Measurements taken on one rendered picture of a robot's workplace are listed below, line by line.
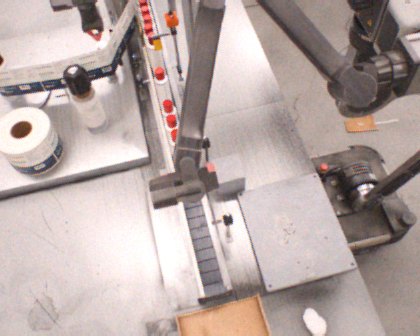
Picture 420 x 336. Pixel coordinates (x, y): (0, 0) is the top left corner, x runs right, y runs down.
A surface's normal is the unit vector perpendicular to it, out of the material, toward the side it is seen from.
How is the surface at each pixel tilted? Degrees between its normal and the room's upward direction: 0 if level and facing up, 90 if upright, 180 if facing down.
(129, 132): 0
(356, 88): 51
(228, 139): 0
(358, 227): 0
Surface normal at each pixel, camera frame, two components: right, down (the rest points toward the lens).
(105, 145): -0.06, -0.51
